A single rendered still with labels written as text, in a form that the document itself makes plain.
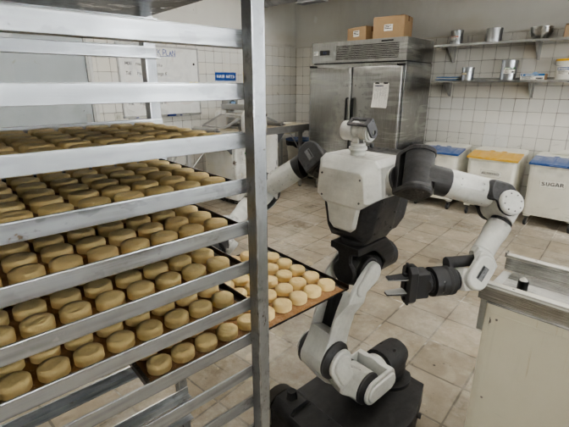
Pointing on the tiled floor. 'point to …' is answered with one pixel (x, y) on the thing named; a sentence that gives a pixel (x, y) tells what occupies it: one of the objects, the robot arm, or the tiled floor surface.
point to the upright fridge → (407, 106)
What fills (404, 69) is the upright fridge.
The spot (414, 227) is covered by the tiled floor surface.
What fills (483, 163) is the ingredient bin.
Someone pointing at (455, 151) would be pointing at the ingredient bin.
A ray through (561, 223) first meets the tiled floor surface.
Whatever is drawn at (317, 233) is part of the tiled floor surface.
